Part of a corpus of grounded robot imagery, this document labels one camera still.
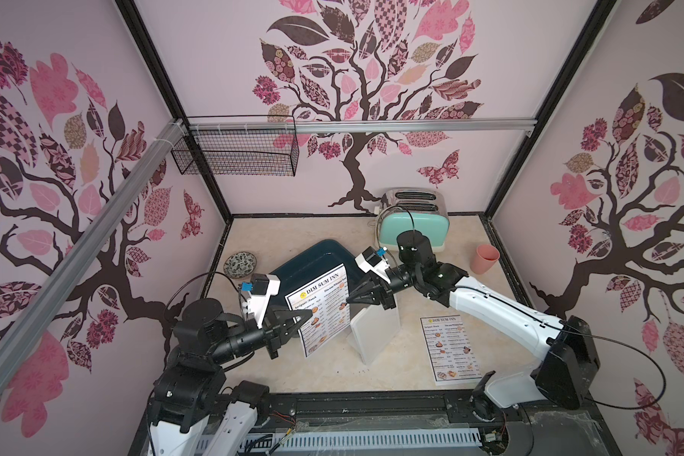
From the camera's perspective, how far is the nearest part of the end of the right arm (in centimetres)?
60

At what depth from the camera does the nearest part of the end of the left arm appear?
0.48 meters

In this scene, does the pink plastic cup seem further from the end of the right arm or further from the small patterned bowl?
the small patterned bowl

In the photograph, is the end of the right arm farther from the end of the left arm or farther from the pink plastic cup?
the pink plastic cup

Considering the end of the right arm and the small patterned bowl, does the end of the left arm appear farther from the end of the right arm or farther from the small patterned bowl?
the small patterned bowl
